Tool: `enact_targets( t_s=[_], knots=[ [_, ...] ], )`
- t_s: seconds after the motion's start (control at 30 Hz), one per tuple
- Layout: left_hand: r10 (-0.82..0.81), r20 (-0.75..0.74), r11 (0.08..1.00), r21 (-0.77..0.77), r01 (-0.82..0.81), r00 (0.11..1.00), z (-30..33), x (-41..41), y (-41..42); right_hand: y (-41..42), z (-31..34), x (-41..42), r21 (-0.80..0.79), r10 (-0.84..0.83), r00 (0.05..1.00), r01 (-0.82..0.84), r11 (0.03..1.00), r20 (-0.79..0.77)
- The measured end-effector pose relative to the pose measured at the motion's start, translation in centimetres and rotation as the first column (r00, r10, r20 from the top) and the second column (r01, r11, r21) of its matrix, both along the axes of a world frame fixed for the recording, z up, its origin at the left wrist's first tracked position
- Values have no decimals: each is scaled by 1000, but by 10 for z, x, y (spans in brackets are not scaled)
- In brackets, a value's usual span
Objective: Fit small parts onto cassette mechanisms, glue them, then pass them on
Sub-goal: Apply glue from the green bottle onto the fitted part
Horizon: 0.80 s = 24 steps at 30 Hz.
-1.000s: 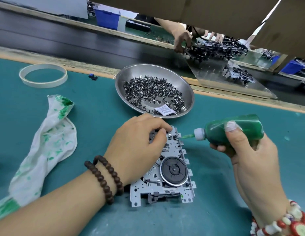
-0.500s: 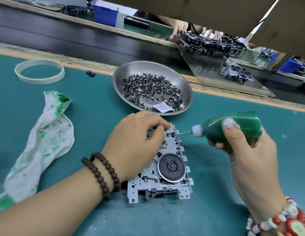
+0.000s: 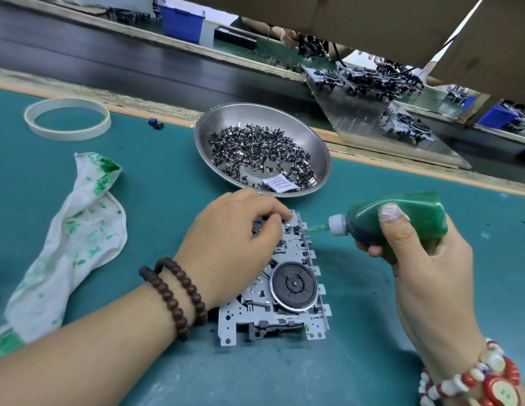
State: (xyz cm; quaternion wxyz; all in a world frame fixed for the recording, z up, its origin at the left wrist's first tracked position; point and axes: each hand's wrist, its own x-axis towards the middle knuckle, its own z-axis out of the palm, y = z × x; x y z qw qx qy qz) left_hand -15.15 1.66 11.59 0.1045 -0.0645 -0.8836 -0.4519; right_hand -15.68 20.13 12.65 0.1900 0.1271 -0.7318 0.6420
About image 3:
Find clear plastic sheet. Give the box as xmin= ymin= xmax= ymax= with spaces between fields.
xmin=305 ymin=67 xmax=472 ymax=171

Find white tape ring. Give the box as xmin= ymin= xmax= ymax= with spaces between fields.
xmin=23 ymin=97 xmax=112 ymax=142

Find person's right hand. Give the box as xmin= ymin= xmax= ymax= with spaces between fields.
xmin=356 ymin=202 xmax=488 ymax=377

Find brown cardboard panel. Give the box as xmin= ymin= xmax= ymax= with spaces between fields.
xmin=173 ymin=0 xmax=525 ymax=107

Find another person's forearm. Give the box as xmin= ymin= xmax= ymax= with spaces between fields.
xmin=241 ymin=16 xmax=281 ymax=39

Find person's left hand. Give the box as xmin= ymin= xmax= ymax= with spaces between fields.
xmin=173 ymin=188 xmax=295 ymax=314

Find pile of small metal parts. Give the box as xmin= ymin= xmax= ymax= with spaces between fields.
xmin=207 ymin=124 xmax=318 ymax=189

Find black conveyor belt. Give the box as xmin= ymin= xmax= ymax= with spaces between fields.
xmin=0 ymin=0 xmax=525 ymax=187

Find finished mechanisms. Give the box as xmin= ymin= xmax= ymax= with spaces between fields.
xmin=296 ymin=33 xmax=437 ymax=147

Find round metal bowl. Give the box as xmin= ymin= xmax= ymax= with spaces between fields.
xmin=193 ymin=102 xmax=333 ymax=198

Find blue plastic bin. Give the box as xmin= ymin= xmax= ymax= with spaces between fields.
xmin=476 ymin=101 xmax=521 ymax=130
xmin=159 ymin=0 xmax=206 ymax=45

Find metal mechanism chassis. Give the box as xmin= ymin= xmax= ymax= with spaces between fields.
xmin=217 ymin=209 xmax=333 ymax=347

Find red white bead bracelet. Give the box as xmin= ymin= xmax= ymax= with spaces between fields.
xmin=417 ymin=338 xmax=522 ymax=406

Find white green-stained cloth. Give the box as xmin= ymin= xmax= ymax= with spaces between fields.
xmin=0 ymin=152 xmax=128 ymax=364

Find brown bead bracelet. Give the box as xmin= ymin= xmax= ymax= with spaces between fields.
xmin=139 ymin=257 xmax=208 ymax=342

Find green glue squeeze bottle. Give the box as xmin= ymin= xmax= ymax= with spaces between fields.
xmin=309 ymin=192 xmax=450 ymax=254

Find person's left forearm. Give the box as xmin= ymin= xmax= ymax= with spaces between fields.
xmin=0 ymin=283 xmax=183 ymax=406

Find black flat box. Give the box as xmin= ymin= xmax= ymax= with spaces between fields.
xmin=213 ymin=27 xmax=259 ymax=51

